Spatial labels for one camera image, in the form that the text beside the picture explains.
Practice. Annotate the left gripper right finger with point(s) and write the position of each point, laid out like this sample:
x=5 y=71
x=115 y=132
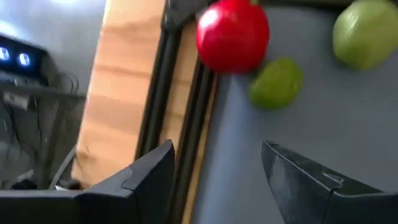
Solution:
x=326 y=202

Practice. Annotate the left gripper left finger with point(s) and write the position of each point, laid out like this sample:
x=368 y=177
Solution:
x=124 y=205

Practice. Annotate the red tomato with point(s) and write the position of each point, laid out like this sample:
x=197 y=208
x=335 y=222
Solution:
x=231 y=37

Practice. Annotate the grey table mat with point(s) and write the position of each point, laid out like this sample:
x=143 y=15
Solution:
x=326 y=124

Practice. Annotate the small green lime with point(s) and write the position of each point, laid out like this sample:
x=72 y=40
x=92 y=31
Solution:
x=275 y=85

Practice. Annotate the black device blue lights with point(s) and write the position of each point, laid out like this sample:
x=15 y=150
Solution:
x=31 y=74

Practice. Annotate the black aluminium table frame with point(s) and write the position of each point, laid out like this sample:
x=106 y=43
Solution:
x=157 y=93

